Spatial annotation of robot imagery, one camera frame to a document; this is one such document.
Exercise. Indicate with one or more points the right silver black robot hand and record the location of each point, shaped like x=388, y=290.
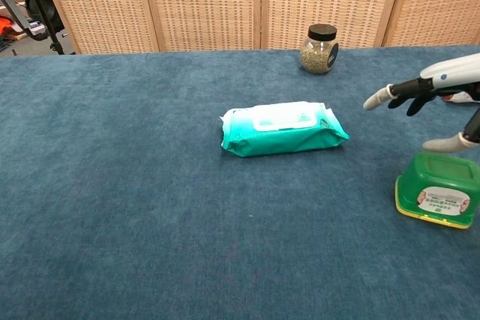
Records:
x=450, y=72

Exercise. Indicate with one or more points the green tub yellow lid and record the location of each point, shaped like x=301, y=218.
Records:
x=437, y=185

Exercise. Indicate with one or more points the white label brown drink bottle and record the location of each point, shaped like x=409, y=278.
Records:
x=459, y=99

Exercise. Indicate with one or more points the glass spice jar black lid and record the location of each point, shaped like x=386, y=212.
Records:
x=317, y=55

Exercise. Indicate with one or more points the teal wet wipes pack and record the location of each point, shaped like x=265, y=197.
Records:
x=277, y=140

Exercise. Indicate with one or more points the blue velvet table cloth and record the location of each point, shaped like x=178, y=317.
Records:
x=150, y=204

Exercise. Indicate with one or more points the black tripod stand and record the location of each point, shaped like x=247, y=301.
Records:
x=43, y=12

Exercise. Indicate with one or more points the wicker folding screen wooden frame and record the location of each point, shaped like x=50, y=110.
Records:
x=202, y=5

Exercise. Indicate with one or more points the grey metal frame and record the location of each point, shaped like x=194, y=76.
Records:
x=13, y=7

